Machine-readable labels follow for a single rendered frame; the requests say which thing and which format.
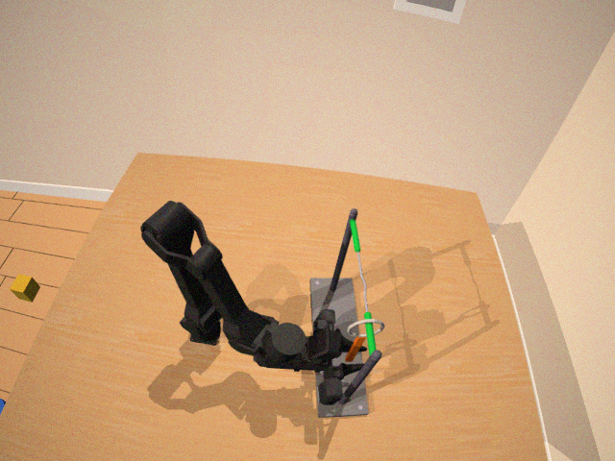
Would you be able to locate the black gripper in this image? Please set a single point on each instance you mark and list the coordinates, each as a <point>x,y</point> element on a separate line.
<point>330,390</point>

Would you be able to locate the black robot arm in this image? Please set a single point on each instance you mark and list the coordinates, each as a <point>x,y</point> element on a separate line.
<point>210,294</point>

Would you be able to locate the orange handle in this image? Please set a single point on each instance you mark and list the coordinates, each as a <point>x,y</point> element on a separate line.
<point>360,337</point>

